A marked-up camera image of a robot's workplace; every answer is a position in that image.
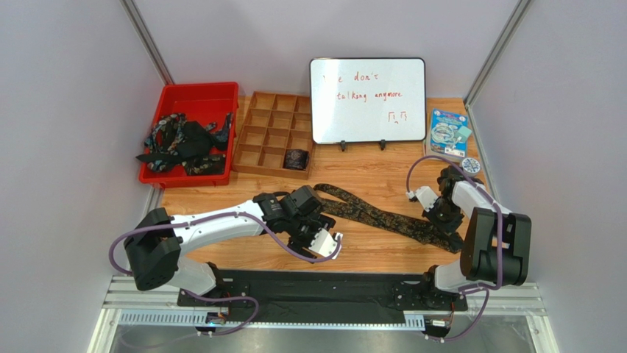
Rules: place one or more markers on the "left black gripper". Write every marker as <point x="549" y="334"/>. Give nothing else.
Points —
<point x="304" y="231"/>

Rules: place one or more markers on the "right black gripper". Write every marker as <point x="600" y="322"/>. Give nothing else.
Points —
<point x="441" y="215"/>

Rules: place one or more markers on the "black gold key pattern tie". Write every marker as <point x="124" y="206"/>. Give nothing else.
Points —
<point x="348" y="206"/>

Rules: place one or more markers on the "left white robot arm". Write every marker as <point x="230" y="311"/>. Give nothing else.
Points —
<point x="157" y="248"/>

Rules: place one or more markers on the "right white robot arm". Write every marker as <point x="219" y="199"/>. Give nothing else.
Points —
<point x="494" y="241"/>

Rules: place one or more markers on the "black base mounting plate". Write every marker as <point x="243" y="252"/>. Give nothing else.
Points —
<point x="316" y="297"/>

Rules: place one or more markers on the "blue round tin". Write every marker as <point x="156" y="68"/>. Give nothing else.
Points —
<point x="470" y="166"/>

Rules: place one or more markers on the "rolled dark tie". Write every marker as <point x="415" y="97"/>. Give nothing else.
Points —
<point x="296" y="159"/>

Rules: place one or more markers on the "blue packaged item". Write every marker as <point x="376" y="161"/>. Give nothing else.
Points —
<point x="447" y="136"/>

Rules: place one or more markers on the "brown compartment tray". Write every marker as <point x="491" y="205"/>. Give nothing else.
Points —
<point x="274" y="122"/>

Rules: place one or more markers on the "red plastic bin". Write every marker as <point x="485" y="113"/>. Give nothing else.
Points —
<point x="205" y="103"/>

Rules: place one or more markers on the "black plain tie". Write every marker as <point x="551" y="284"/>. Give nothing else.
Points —
<point x="175" y="142"/>

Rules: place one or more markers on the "white whiteboard with red writing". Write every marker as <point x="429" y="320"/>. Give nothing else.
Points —
<point x="368" y="100"/>

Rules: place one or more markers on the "blue floral pattern tie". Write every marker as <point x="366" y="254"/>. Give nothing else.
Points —
<point x="213" y="163"/>

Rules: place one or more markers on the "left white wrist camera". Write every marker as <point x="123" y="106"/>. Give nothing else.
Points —
<point x="327" y="244"/>

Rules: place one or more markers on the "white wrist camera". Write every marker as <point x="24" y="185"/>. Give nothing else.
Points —
<point x="424" y="195"/>
<point x="327" y="244"/>

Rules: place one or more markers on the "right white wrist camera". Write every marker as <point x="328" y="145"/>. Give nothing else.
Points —
<point x="424" y="195"/>

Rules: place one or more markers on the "aluminium frame rail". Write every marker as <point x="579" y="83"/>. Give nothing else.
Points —
<point x="511" y="319"/>

